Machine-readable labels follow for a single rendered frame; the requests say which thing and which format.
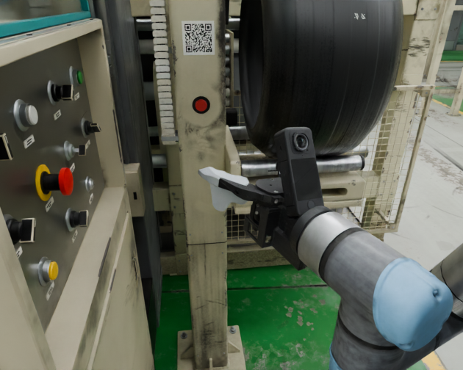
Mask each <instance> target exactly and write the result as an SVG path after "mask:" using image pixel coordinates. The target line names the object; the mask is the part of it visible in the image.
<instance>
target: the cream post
mask: <svg viewBox="0 0 463 370"><path fill-rule="evenodd" d="M168 7H169V18H170V28H171V48H172V56H173V78H174V88H175V99H176V119H177V128H178V137H179V158H180V169H181V180H182V199H183V209H184V229H185V239H186V250H187V270H188V280H189V290H190V310H191V320H192V329H193V350H194V361H195V368H196V369H205V368H209V359H210V358H212V367H214V368H215V367H224V366H227V365H228V327H227V284H226V279H227V216H226V210H225V211H218V210H216V209H215V208H214V206H213V204H212V194H211V188H210V184H209V182H208V181H206V180H204V179H203V178H202V177H201V176H200V175H199V174H198V171H199V170H200V169H204V168H206V167H213V168H214V169H216V170H221V171H224V172H225V171H226V165H225V145H226V67H225V61H226V16H225V0H168ZM182 21H214V28H215V55H184V52H183V39H182ZM199 99H203V100H205V101H206V103H207V108H206V109H205V110H204V111H202V112H201V111H198V110H197V109H196V107H195V103H196V101H197V100H199Z"/></svg>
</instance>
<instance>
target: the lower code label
mask: <svg viewBox="0 0 463 370"><path fill-rule="evenodd" d="M182 39H183V52H184V55H215V28H214V21H182Z"/></svg>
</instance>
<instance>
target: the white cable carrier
mask: <svg viewBox="0 0 463 370"><path fill-rule="evenodd" d="M149 3H150V6H151V7H152V8H151V9H150V11H151V14H155V15H152V16H151V21H152V22H154V23H153V24H152V25H151V26H152V29H154V31H153V32H152V34H153V37H155V38H154V39H153V42H154V44H155V45H154V51H155V53H154V57H155V58H156V60H155V65H156V72H157V84H158V87H157V89H158V97H159V110H160V116H161V118H160V120H161V122H162V123H161V127H162V136H163V137H177V136H178V132H175V124H174V122H175V120H174V113H173V96H172V89H171V88H172V84H171V71H170V68H171V65H170V64H169V63H170V57H169V54H172V48H171V47H169V45H168V37H167V36H168V30H167V27H168V25H167V23H166V21H167V16H166V15H162V14H165V13H166V9H165V8H164V6H165V0H150V2H149ZM162 143H163V145H175V144H176V142H175V141H162Z"/></svg>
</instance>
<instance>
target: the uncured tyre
mask: <svg viewBox="0 0 463 370"><path fill-rule="evenodd" d="M353 10H367V23H353ZM402 45H403V0H242V1H241V8H240V28H239V74H240V93H241V100H242V105H243V115H244V120H245V127H246V130H247V133H248V137H249V139H250V141H251V143H252V144H253V145H254V146H255V147H256V148H258V149H259V150H260V151H261V152H263V153H264V154H265V155H266V156H269V157H273V158H277V153H276V145H275V140H274V135H275V134H276V133H277V132H278V131H280V130H283V129H285V128H289V127H307V128H310V129H311V132H312V139H313V144H314V148H315V156H338V155H340V154H342V153H346V152H348V151H351V150H353V149H354V148H356V147H357V146H358V145H359V144H360V143H361V142H362V141H363V140H364V139H365V137H366V136H367V135H368V134H369V133H370V132H371V131H372V130H373V129H374V128H375V126H376V125H377V123H378V122H379V121H380V119H381V117H382V115H383V113H384V111H385V109H386V108H387V104H388V103H389V101H390V98H391V95H392V91H393V89H394V86H395V82H396V79H397V75H398V69H399V65H400V61H401V52H402Z"/></svg>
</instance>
